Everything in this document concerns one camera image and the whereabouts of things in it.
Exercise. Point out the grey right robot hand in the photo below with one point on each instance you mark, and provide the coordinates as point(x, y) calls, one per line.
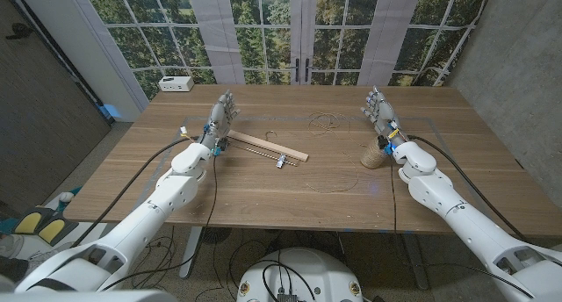
point(385, 115)

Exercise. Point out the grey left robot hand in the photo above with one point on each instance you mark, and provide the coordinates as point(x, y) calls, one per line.
point(217, 120)

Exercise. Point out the jute twine spool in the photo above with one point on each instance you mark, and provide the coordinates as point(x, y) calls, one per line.
point(373, 156)

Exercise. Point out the wooden hanger with metal hook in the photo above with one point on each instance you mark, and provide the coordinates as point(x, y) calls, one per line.
point(272, 146)

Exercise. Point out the jute thread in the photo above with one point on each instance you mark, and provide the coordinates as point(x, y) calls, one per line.
point(333, 191)

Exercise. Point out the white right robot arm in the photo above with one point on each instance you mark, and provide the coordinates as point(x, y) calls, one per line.
point(439, 192)

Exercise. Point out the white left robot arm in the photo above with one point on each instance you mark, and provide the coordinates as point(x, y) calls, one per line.
point(175, 190)

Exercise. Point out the white power socket box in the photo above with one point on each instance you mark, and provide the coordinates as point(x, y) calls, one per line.
point(175, 84)

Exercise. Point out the printed window forest backdrop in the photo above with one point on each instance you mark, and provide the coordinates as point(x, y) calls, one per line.
point(263, 30)

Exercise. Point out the small blue object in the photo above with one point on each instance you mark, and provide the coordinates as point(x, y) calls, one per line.
point(110, 111)

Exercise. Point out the black round floor object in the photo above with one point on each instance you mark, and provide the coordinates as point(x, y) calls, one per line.
point(216, 235)

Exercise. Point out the white table leg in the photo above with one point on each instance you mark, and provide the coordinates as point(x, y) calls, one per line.
point(191, 249)

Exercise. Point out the grey table leg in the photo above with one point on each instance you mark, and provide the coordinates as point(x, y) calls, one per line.
point(415, 262)

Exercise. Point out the white and teal device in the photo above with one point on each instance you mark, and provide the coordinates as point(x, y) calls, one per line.
point(66, 197)

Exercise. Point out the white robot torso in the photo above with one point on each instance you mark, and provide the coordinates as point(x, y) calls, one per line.
point(325, 275)

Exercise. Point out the dark textured door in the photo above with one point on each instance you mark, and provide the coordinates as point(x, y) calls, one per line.
point(26, 74)

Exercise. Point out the black and yellow padded object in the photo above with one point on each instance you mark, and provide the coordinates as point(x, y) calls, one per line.
point(28, 223)

